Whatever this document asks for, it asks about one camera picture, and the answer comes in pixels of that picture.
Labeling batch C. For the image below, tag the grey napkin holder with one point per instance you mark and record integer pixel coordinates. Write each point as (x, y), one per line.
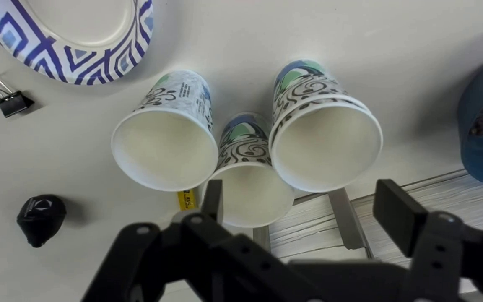
(350, 221)

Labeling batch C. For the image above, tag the blue patterned paper plate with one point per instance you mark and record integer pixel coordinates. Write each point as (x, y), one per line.
(83, 60)

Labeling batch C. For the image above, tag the patterned paper cup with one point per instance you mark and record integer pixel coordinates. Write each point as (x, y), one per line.
(249, 194)
(166, 149)
(301, 85)
(325, 149)

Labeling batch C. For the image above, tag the yellow packet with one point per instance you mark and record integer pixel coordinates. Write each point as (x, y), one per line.
(186, 201)

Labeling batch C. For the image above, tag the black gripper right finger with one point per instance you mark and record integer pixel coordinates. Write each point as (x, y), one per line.
(400, 216)

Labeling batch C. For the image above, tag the small black round object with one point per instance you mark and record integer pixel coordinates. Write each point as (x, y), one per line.
(40, 219)

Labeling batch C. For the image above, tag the black binder clip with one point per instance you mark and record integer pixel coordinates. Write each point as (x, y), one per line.
(11, 104)

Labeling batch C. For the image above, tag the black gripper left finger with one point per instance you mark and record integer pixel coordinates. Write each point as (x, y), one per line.
(196, 263)

